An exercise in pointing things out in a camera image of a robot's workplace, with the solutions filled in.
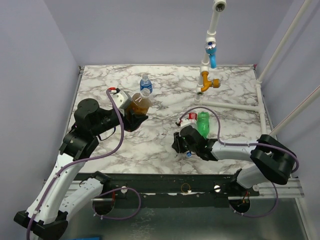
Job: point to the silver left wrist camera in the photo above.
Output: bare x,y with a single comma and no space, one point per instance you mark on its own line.
120,97

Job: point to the blue label Pocari bottle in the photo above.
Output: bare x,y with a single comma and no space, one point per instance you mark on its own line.
145,83

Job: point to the white diagonal pole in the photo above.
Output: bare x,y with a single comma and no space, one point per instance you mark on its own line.
280,38

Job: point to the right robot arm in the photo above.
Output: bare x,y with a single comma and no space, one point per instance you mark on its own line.
273,162

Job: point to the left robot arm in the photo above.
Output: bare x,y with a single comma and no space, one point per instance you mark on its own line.
49,215

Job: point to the green plastic bottle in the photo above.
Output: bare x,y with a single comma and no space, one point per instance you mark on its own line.
203,124

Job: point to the clear bottle red cap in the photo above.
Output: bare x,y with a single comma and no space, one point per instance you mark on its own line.
192,117

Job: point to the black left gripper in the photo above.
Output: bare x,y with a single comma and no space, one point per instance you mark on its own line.
134,121

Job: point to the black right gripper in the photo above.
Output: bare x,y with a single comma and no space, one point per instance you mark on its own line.
182,141

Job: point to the blue pipe valve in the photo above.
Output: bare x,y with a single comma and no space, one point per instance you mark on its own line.
210,49

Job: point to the white blue Pocari cap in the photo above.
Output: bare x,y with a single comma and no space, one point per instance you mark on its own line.
188,155

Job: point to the black mounting rail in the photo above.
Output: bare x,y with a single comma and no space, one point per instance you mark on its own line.
171,191

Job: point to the orange pipe valve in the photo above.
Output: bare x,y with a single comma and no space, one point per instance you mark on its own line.
215,83

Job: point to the white PVC pipe frame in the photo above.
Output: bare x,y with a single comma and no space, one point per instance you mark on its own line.
217,8

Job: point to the gold red label bottle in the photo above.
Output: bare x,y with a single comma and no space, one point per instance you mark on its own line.
140,102

